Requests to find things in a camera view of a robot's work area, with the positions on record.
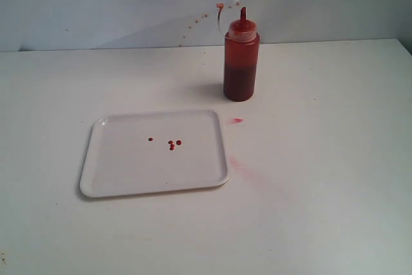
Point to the red sauce squeeze bottle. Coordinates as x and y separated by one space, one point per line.
241 50

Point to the red sauce drops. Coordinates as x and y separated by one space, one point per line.
161 143

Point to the white rectangular plastic tray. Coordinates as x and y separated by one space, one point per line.
120 162

